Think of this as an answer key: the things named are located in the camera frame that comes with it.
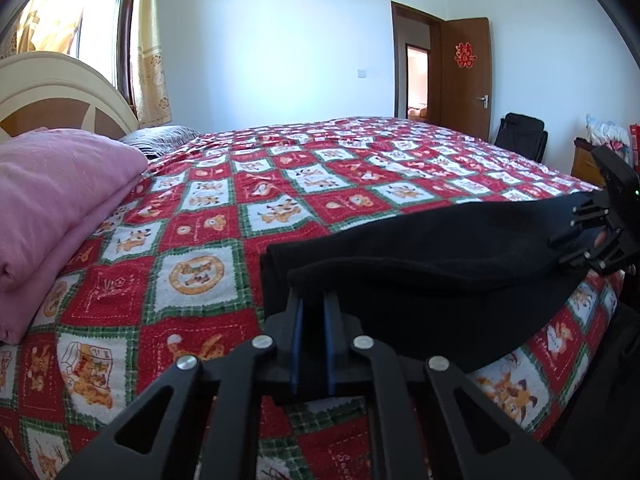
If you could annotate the red paper door decoration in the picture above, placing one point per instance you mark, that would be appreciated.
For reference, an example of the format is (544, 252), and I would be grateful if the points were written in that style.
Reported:
(464, 55)

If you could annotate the yellow curtain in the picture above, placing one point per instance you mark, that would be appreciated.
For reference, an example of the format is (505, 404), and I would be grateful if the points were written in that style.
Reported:
(44, 25)
(149, 88)

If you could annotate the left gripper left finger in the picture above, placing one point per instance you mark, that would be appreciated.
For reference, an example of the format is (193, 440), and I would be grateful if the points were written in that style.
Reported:
(199, 419)

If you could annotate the brown wooden door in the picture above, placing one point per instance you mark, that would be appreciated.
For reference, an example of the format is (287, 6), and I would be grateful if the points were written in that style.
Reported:
(462, 86)

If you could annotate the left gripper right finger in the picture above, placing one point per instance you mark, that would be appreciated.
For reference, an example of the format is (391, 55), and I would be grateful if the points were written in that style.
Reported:
(427, 419)

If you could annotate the black pants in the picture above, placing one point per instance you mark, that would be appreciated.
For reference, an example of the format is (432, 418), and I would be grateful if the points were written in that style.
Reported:
(470, 282)

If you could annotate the items on cabinet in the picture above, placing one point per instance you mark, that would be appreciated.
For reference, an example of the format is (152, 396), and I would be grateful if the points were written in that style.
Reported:
(616, 138)

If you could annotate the pink folded blanket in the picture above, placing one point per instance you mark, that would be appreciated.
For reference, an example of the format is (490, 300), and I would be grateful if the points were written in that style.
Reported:
(57, 186)

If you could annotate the cream wooden headboard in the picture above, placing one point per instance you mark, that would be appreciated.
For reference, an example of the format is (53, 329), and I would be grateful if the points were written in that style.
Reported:
(52, 90)

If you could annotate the yellow curtain left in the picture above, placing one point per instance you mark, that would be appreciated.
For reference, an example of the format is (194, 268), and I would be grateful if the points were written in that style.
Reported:
(44, 25)

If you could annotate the wooden side cabinet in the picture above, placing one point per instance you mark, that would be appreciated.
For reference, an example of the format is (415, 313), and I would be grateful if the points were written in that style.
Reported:
(584, 167)

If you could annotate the window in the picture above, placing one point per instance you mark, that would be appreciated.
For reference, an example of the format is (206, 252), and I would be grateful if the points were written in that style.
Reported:
(102, 41)

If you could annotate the yellow curtain right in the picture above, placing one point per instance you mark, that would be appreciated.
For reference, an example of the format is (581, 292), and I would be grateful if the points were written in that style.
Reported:
(149, 88)

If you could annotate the red patchwork bed cover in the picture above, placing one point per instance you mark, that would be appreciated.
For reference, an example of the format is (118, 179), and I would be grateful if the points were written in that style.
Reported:
(174, 270)

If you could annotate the black folding chair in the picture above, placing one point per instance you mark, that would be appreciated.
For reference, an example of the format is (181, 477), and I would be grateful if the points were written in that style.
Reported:
(522, 135)

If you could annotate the silver door handle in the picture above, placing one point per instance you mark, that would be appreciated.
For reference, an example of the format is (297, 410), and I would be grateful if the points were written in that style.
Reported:
(484, 100)

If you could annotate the striped pillow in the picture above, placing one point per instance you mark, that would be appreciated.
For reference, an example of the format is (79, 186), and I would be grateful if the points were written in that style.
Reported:
(156, 142)

